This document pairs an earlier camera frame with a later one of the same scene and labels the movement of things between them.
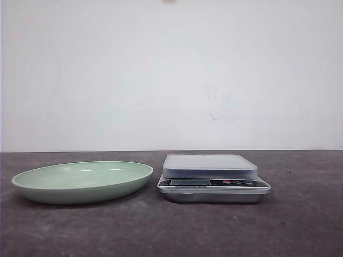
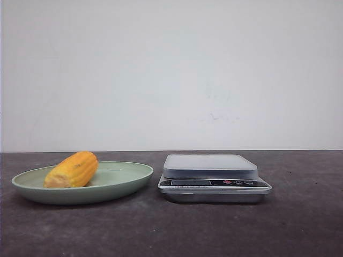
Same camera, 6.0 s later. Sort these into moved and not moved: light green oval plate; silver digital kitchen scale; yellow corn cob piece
Moved: yellow corn cob piece
Not moved: silver digital kitchen scale; light green oval plate
